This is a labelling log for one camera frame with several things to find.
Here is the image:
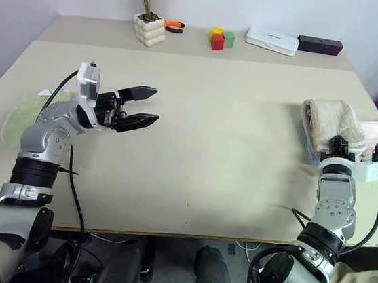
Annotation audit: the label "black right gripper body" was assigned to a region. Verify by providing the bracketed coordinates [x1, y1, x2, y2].
[326, 133, 360, 163]

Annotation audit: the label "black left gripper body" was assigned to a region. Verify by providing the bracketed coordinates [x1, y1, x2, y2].
[91, 89, 131, 132]

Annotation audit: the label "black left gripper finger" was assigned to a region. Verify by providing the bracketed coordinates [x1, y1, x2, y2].
[112, 109, 161, 138]
[116, 82, 159, 107]

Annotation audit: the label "beige towel with white trim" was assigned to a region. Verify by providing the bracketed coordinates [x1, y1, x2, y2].
[295, 94, 378, 164]

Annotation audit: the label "light blue cloth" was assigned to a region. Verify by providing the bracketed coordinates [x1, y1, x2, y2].
[295, 121, 378, 174]

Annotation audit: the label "green cloth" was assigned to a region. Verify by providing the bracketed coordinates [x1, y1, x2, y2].
[0, 83, 79, 154]

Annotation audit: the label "cream bubble plant pot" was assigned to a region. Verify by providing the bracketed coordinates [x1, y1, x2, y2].
[129, 10, 169, 50]

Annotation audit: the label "orange and black pliers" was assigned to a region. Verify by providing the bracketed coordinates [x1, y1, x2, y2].
[162, 18, 187, 35]

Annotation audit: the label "red cube block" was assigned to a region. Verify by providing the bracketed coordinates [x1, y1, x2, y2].
[210, 33, 227, 52]

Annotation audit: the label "yellow cube block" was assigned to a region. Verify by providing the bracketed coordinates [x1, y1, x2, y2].
[208, 25, 225, 44]

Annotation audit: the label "green cube block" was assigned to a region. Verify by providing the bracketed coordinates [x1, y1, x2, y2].
[221, 30, 237, 50]

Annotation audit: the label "long black box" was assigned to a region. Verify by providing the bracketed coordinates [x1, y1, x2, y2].
[296, 34, 345, 58]

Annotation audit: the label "flat white box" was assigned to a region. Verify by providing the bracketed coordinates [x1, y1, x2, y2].
[242, 26, 302, 58]

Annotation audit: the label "dark grey rounded shape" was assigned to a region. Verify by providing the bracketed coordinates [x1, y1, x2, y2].
[98, 232, 158, 283]
[192, 244, 243, 283]

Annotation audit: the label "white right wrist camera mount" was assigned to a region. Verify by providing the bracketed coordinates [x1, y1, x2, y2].
[317, 149, 378, 185]

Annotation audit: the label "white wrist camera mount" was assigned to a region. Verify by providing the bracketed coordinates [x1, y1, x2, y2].
[71, 60, 113, 133]
[317, 149, 378, 185]

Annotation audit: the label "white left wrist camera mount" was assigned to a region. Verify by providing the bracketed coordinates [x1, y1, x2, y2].
[71, 60, 113, 133]

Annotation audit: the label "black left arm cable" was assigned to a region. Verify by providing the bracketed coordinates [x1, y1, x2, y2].
[31, 66, 104, 237]

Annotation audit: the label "white floor cable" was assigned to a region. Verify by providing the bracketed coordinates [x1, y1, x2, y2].
[229, 238, 263, 261]

